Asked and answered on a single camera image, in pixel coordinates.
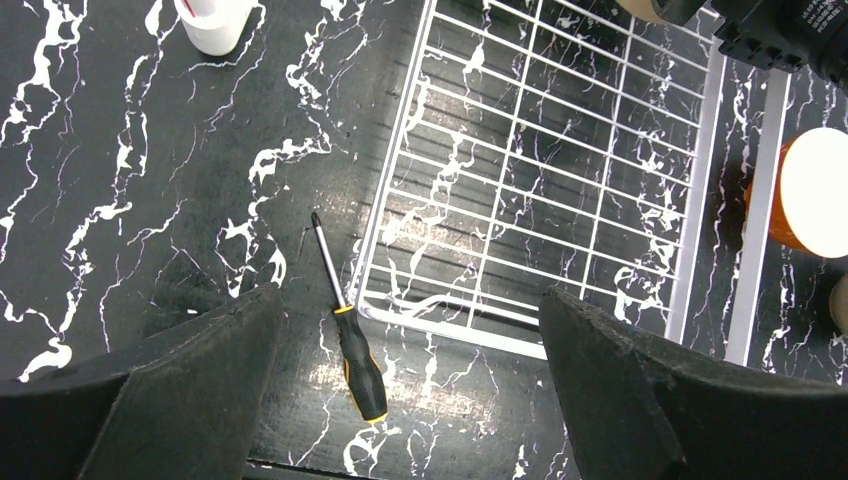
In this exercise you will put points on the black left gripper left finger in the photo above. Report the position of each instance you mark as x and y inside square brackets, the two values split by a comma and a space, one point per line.
[181, 404]

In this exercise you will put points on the black yellow screwdriver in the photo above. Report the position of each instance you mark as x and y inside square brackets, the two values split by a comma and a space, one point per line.
[361, 371]

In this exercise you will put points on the white wire dish rack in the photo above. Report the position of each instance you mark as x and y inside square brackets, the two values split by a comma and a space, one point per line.
[567, 144]

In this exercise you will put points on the white ceramic bowl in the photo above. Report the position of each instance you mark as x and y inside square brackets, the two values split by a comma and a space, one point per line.
[809, 209]

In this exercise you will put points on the beige ceramic bowl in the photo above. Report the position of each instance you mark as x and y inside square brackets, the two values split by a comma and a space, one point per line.
[644, 10]

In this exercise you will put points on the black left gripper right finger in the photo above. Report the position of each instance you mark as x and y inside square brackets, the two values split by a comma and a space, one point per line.
[639, 406]

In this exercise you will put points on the red patterned bowl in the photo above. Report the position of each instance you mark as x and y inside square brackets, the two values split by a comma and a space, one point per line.
[838, 304]

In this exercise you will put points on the white pvc pipe frame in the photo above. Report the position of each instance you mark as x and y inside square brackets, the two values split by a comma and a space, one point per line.
[214, 27]

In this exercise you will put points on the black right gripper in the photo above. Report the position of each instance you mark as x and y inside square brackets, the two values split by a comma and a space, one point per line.
[776, 34]

